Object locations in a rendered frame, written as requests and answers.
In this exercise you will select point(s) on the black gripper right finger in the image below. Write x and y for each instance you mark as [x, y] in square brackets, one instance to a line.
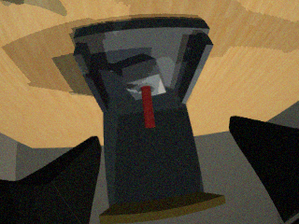
[273, 152]

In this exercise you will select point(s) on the dark red peg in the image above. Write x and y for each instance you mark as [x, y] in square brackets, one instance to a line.
[147, 107]

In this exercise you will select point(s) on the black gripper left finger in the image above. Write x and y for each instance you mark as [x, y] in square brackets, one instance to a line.
[60, 193]

